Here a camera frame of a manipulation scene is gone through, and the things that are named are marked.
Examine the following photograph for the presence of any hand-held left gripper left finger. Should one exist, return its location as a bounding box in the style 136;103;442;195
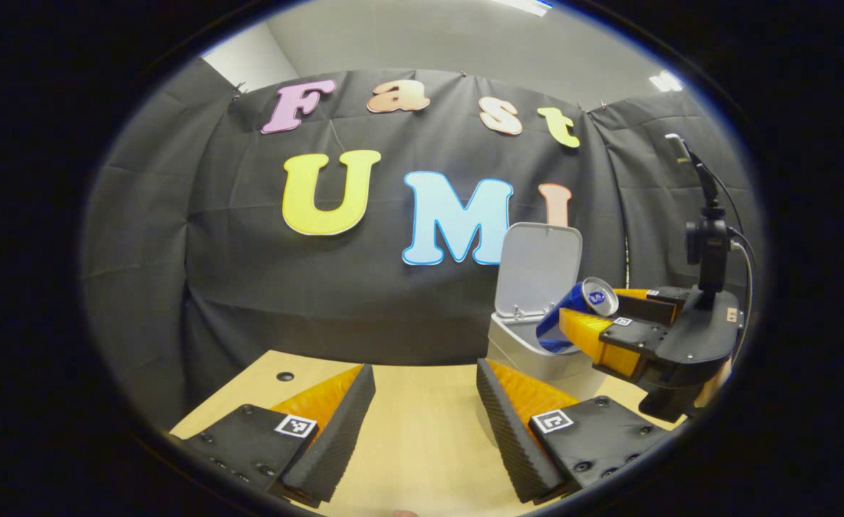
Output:
185;364;377;509

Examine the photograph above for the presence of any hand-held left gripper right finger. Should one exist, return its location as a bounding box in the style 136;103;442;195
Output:
475;358;685;505

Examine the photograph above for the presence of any blue pop can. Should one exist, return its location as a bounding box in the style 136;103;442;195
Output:
535;277;620;355

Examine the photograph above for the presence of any white desktop garbage bin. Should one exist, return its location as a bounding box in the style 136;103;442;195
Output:
486;222;609;401

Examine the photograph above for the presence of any light wooden desktop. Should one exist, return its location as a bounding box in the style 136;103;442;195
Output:
169;350;685;517

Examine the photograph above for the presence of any black backdrop cloth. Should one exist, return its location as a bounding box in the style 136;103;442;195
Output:
80;57;764;432

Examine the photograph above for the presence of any long ceiling light panel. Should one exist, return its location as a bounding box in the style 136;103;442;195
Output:
493;0;553;17

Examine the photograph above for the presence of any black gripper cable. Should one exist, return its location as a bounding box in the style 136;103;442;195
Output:
729;228;757;347

